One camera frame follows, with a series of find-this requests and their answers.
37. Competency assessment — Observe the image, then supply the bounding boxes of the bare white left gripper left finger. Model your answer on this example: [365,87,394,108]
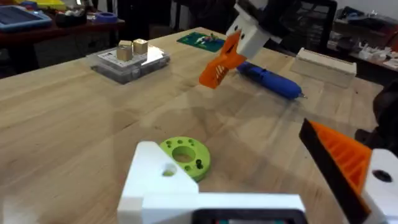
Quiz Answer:
[117,141,200,224]

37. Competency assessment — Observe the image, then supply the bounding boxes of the orange white left gripper right finger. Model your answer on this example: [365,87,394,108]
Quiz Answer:
[298,118,398,224]

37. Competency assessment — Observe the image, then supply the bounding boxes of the blue electric screwdriver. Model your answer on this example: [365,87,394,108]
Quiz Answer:
[237,61,308,101]

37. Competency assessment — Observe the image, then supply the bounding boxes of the green disc with holes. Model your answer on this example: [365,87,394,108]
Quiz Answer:
[159,136,212,183]

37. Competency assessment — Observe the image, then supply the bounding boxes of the green board with toy blocks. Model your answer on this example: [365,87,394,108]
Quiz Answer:
[176,31,226,54]

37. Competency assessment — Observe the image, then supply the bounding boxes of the black office chair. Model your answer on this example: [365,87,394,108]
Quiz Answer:
[279,0,338,54]

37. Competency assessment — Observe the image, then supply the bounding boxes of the pale wooden block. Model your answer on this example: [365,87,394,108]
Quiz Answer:
[290,47,358,88]

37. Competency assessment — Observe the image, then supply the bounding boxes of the brass cube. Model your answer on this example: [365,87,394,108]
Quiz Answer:
[116,40,134,62]
[132,38,149,55]

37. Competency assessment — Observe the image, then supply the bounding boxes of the clear plastic parts box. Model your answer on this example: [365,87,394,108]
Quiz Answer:
[89,45,172,85]

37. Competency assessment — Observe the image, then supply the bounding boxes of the dark wooden side table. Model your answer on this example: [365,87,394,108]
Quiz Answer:
[0,17,126,75]

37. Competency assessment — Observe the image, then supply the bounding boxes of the blue tray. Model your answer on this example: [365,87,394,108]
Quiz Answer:
[0,4,53,33]

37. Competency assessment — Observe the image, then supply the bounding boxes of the purple tape ring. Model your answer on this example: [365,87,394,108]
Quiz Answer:
[92,11,119,24]

